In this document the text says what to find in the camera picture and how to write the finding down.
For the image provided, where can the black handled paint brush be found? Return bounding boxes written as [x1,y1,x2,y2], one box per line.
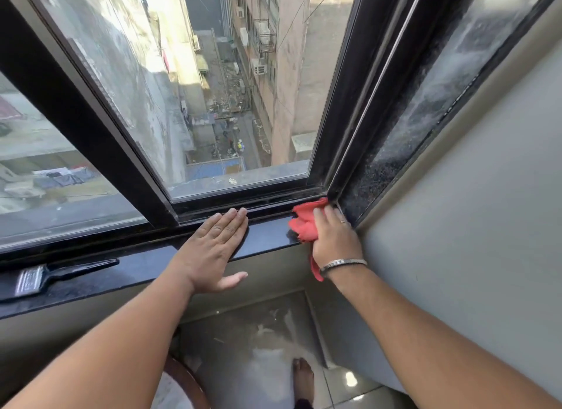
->
[0,258,120,304]

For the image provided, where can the person's right hand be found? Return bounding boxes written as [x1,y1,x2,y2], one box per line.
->
[312,203,367,272]

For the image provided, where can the black stone window sill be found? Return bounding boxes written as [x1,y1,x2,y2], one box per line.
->
[0,215,310,321]

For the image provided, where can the person's right forearm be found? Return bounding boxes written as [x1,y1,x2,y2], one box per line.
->
[325,264,562,409]

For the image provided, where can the red cleaning cloth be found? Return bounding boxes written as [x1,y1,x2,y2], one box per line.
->
[288,197,330,282]

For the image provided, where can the person's left hand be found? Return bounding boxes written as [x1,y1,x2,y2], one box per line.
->
[176,208,249,295]

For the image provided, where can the grey concrete building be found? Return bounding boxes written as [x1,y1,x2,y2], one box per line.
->
[26,0,196,190]

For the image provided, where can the blue roof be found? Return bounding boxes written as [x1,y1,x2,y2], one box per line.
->
[185,158,247,180]

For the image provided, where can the hanging laundry line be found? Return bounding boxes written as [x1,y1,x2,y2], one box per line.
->
[32,166,96,191]

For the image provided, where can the person's bare foot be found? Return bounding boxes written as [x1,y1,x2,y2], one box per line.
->
[293,357,316,406]

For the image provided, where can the black window frame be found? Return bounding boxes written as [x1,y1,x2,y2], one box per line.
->
[0,0,562,269]

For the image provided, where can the person's left forearm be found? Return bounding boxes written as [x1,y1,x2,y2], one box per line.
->
[0,260,196,409]

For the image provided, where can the beige apartment building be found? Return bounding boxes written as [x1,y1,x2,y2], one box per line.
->
[229,0,360,167]

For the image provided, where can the silver bracelet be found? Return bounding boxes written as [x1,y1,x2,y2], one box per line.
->
[319,258,369,278]

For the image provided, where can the dusty window screen panel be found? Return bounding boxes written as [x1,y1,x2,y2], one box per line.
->
[339,0,556,226]

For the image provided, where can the brown round wooden stool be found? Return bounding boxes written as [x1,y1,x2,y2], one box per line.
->
[151,355,212,409]

